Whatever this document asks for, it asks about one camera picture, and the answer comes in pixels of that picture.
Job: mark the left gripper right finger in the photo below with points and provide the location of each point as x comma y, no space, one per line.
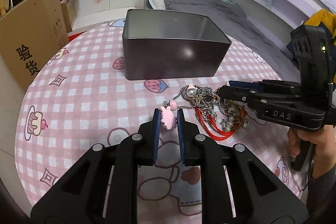
187,132

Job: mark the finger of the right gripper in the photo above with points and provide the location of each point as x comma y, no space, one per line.
250,97
246,85

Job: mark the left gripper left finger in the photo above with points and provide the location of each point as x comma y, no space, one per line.
148,148

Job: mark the pink bow hair clip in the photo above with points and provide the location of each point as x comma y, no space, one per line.
168,119

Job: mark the jewelry pile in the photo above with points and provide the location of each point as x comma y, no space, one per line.
220,119

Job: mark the dark metal tin box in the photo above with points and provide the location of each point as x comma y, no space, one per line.
165,44

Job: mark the person's right hand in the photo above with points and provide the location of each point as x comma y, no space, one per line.
324,153

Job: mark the grey bed duvet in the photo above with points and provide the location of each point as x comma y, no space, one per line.
232,20

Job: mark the pink checkered tablecloth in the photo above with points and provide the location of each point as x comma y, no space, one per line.
94,147

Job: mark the yellow blue garment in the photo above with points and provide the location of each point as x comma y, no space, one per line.
323,18

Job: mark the white low cabinet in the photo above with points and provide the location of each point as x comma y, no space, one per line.
100,17

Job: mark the small cardboard box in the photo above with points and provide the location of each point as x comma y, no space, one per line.
69,14

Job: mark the brown cardboard box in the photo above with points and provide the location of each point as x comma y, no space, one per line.
31,33

